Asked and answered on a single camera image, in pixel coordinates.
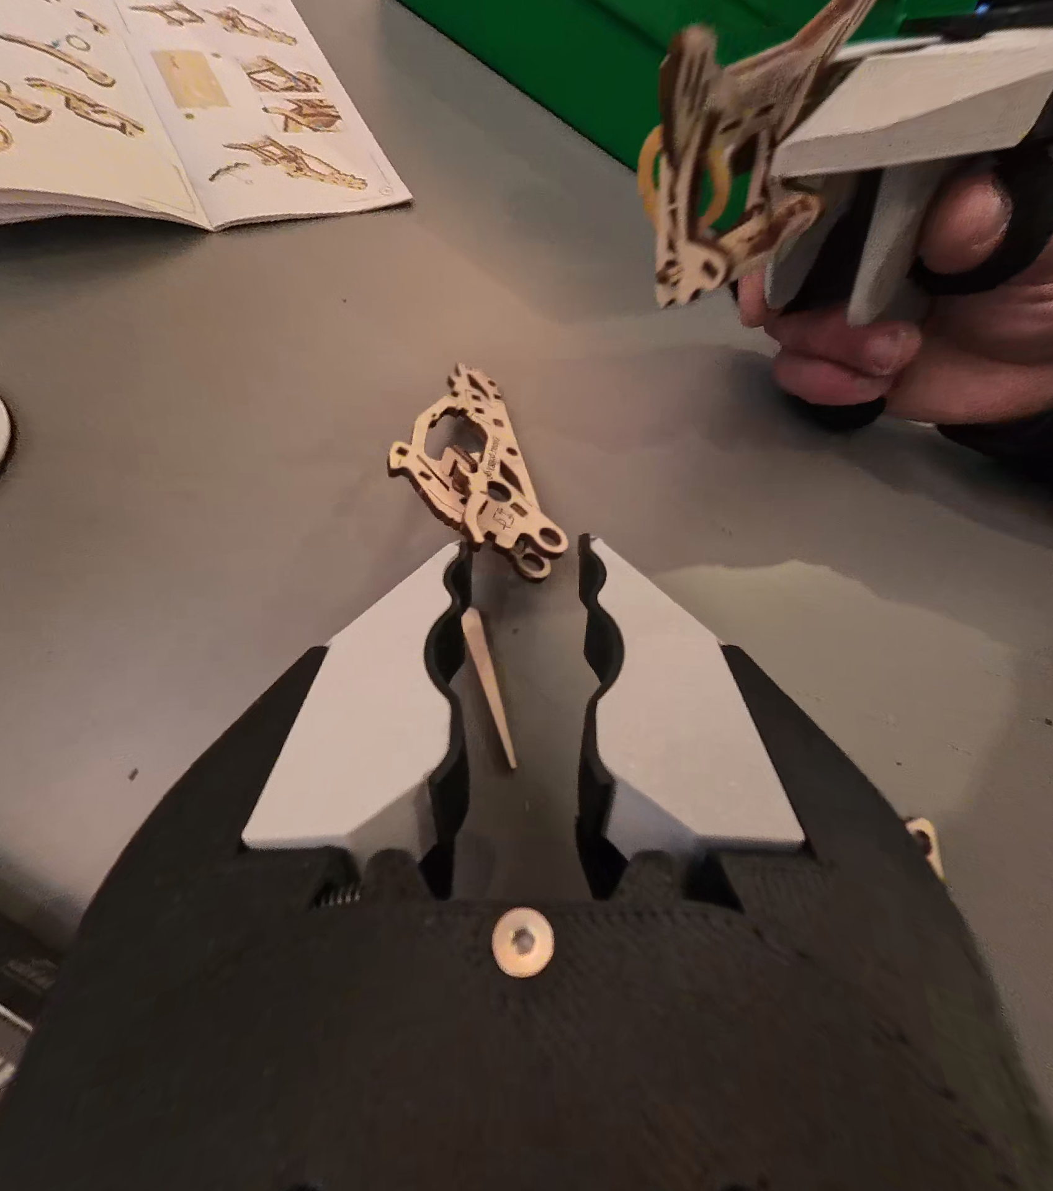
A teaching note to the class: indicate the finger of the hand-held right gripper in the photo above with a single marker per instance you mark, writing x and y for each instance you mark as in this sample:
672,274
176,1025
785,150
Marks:
894,232
916,107

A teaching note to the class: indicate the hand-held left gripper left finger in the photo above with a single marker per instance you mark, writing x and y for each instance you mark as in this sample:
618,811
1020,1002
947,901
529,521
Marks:
359,734

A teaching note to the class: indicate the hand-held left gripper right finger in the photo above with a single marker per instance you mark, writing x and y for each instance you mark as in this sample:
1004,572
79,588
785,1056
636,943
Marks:
684,744

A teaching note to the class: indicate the wooden model assembly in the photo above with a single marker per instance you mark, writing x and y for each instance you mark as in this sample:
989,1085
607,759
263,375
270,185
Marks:
703,139

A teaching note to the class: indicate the wooden model frame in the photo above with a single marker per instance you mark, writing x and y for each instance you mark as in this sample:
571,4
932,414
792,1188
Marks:
498,511

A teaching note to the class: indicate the person's right hand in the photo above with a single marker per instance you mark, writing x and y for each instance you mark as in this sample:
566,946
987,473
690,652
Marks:
1009,344

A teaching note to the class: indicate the thin wooden wedge stick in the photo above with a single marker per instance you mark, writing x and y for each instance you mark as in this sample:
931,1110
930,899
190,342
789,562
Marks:
486,688

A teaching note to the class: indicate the wooden plate with holes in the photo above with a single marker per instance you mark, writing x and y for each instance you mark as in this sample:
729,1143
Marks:
924,842

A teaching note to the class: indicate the green box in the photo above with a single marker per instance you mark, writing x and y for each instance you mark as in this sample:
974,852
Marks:
582,64

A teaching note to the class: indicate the open instruction booklet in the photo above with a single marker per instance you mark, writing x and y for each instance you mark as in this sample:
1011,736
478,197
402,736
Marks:
162,102

